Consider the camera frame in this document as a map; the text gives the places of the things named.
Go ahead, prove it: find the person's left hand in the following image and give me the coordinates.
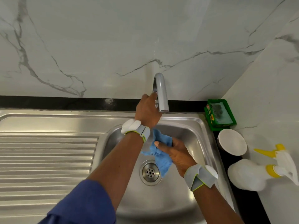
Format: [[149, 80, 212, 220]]
[[135, 93, 163, 130]]

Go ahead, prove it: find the person's right hand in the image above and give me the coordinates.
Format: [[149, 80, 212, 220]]
[[154, 137, 198, 178]]

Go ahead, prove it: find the blue cloth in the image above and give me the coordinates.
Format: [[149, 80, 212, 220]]
[[141, 128, 174, 179]]

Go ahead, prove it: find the chrome faucet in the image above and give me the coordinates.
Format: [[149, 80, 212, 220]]
[[153, 72, 170, 114]]

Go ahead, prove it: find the white bowl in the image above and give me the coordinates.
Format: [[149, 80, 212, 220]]
[[217, 128, 248, 157]]

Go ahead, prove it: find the white yellow spray bottle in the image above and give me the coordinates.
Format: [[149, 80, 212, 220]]
[[227, 143, 299, 192]]

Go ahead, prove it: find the stainless steel sink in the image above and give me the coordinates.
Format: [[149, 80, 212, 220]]
[[0, 109, 239, 224]]

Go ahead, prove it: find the person's left forearm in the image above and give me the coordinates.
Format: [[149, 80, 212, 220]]
[[86, 133, 145, 210]]

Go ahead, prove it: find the person's right forearm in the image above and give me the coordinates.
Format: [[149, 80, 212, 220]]
[[192, 182, 246, 224]]

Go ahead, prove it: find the white left wrist tracker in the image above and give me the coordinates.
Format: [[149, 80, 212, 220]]
[[121, 119, 151, 143]]

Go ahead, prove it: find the metal drain strainer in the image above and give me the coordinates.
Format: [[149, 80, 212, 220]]
[[139, 160, 163, 187]]

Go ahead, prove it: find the green soap tray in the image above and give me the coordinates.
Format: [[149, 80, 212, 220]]
[[204, 99, 237, 132]]

